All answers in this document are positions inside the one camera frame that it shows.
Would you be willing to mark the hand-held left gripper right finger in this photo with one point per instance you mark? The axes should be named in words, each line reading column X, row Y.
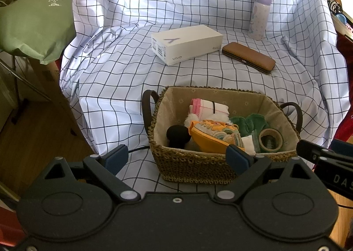
column 238, row 160

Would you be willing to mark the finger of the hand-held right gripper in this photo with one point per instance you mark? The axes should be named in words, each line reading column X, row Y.
column 343, row 147
column 311, row 151

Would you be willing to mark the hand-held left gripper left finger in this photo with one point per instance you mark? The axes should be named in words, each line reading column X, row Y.
column 115, row 158

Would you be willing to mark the green tape roll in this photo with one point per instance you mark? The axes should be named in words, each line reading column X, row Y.
column 271, row 131

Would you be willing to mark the woven basket with fabric lining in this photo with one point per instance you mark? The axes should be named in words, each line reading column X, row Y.
column 193, row 165

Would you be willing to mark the white fluffy plush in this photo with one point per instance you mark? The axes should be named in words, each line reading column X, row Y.
column 217, row 117

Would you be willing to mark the pink and white towel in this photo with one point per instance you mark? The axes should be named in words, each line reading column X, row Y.
column 204, row 107

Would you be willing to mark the blue checked white cloth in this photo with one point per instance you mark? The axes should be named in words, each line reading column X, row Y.
column 110, row 74

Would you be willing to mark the dark red velvet cloth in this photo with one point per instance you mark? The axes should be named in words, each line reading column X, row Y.
column 344, row 44

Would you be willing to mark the brown leather case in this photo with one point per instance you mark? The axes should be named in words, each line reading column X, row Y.
column 248, row 56

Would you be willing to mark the black metal stand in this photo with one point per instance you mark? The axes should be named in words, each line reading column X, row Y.
column 16, row 88

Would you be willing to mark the blue ball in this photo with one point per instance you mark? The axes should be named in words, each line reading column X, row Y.
column 341, row 18

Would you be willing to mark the white phone box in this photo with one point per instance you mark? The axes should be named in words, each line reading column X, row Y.
column 187, row 39

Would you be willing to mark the black and white striped cloth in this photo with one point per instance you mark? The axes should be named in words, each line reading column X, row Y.
column 334, row 5

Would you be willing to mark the purple lidded water bottle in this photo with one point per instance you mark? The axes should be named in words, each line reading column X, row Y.
column 259, row 19

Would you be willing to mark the green printed cushion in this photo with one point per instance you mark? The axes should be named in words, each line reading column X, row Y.
column 35, row 19

